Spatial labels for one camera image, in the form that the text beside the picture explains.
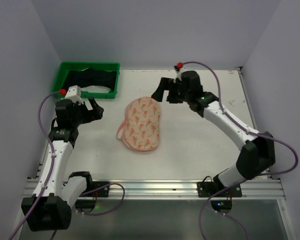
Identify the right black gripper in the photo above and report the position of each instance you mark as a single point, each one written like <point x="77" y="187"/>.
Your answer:
<point x="172" y="91"/>

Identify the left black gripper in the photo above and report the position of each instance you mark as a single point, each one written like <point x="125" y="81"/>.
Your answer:
<point x="85" y="112"/>

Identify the white and black bra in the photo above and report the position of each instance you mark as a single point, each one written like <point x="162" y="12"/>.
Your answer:
<point x="91" y="80"/>

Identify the floral fabric laundry bag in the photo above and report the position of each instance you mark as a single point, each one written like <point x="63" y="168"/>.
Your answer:
<point x="140" y="128"/>

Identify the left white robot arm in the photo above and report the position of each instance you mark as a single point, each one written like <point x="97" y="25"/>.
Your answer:
<point x="50" y="206"/>

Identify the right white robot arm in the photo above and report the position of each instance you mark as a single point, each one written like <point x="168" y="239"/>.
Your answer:
<point x="257" y="151"/>

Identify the green plastic tray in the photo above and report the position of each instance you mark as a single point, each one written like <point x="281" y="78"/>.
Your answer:
<point x="66" y="66"/>

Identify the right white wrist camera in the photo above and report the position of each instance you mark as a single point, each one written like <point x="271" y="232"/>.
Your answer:
<point x="179" y="69"/>

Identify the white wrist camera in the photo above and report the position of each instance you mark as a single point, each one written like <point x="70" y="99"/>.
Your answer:
<point x="74" y="94"/>
<point x="179" y="69"/>

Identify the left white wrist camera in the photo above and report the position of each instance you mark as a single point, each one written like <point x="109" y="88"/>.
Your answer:
<point x="74" y="94"/>

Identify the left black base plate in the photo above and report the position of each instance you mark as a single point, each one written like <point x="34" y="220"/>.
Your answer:
<point x="103" y="191"/>

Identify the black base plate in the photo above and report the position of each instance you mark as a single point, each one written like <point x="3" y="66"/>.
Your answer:
<point x="103" y="191"/>
<point x="209" y="186"/>

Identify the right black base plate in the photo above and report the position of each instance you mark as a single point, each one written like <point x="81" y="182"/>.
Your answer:
<point x="209" y="186"/>

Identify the aluminium front rail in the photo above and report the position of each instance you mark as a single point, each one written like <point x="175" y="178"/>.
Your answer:
<point x="187" y="190"/>

